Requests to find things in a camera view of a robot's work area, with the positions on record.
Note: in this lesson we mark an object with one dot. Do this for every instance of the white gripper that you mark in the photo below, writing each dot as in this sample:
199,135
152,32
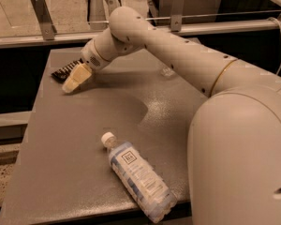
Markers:
91,56

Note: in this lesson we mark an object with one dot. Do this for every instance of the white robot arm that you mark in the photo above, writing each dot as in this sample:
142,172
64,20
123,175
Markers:
234,140

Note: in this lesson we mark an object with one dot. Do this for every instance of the clear empty plastic bottle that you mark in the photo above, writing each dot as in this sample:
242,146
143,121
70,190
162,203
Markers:
167,72

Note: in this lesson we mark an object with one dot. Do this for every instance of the blue labelled plastic bottle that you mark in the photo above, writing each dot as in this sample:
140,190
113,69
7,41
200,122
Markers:
146,187

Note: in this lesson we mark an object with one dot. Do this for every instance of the left metal bracket post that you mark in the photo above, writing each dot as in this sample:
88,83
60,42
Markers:
44,19

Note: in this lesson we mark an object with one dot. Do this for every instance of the metal bracket post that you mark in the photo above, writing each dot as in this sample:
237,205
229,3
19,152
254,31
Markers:
44,19
176,15

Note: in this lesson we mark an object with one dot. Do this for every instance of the horizontal metal rail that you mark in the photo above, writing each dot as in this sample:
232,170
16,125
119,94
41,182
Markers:
192,30

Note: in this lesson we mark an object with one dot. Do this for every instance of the right metal bracket post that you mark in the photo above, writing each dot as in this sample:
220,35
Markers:
176,15

